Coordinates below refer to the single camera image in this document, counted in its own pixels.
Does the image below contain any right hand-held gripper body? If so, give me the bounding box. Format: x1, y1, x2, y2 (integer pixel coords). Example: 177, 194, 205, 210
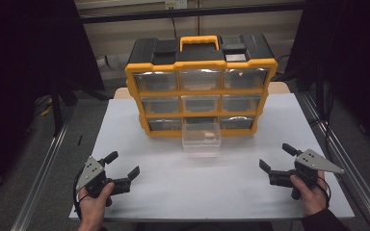
268, 148, 346, 201

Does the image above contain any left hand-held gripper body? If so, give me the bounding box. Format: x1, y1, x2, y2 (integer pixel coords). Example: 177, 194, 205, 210
75, 156, 132, 197

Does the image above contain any person's left hand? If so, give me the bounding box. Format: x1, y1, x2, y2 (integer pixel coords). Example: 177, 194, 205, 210
78, 181, 116, 224

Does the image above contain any person's right hand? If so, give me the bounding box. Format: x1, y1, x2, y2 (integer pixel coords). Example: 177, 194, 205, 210
290, 170, 330, 218

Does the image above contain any pulled-out clear plastic drawer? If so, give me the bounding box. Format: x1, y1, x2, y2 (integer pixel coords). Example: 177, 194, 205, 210
181, 122, 222, 154

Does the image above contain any black stand leg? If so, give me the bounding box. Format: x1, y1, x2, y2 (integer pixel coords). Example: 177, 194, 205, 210
49, 81, 78, 138

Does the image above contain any set of closed clear drawers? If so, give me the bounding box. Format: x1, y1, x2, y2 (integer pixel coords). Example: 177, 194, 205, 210
133, 68, 269, 132

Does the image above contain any black curtain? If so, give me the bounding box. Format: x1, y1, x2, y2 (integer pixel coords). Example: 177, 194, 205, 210
283, 0, 370, 158
0, 0, 106, 206

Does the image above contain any yellow and black drawer organizer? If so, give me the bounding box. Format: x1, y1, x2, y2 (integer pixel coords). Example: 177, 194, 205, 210
124, 33, 279, 139

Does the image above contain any black horizontal bar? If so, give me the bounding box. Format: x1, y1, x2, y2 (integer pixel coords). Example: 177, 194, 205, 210
78, 2, 306, 25

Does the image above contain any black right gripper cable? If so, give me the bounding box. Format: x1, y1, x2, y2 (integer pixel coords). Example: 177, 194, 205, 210
316, 175, 332, 210

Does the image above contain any metal frame rail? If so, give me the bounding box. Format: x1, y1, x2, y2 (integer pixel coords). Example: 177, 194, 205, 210
10, 109, 75, 231
297, 90, 370, 231

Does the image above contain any white wall outlet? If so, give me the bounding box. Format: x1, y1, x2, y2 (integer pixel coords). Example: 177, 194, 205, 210
164, 0, 188, 10

